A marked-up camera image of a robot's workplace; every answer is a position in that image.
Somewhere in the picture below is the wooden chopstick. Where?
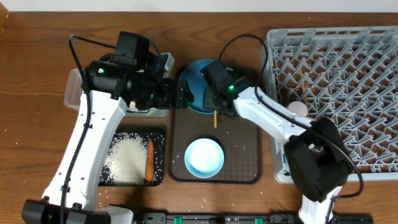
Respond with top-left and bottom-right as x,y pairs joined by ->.
213,110 -> 217,128
300,69 -> 308,107

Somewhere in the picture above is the dark blue plate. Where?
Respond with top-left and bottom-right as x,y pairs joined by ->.
179,58 -> 215,114

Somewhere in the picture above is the light blue bowl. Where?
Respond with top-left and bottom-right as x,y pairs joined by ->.
184,138 -> 224,179

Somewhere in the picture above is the orange carrot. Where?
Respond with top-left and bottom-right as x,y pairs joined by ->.
145,139 -> 155,182

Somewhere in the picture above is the pink plastic cup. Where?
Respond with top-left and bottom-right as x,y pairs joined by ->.
287,101 -> 308,117

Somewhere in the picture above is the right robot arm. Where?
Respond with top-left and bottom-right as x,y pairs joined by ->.
203,78 -> 356,223

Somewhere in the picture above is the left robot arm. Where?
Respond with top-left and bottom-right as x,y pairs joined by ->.
22,31 -> 194,223

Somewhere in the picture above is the clear plastic waste bin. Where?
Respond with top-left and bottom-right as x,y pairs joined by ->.
64,68 -> 169,117

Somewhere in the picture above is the grey dishwasher rack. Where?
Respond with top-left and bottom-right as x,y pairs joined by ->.
264,26 -> 397,181

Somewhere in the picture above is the brown plastic serving tray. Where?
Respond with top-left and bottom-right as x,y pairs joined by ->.
168,108 -> 262,184

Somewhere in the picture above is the black plastic tray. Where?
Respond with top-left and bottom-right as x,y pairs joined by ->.
98,126 -> 166,187

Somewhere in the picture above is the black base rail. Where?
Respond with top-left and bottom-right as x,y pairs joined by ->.
90,205 -> 374,224

